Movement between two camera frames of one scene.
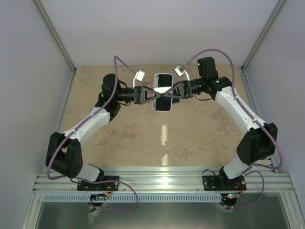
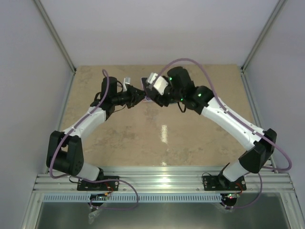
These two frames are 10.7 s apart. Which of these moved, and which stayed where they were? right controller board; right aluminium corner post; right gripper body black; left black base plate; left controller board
Moved: right gripper body black
Stayed: left controller board; left black base plate; right controller board; right aluminium corner post
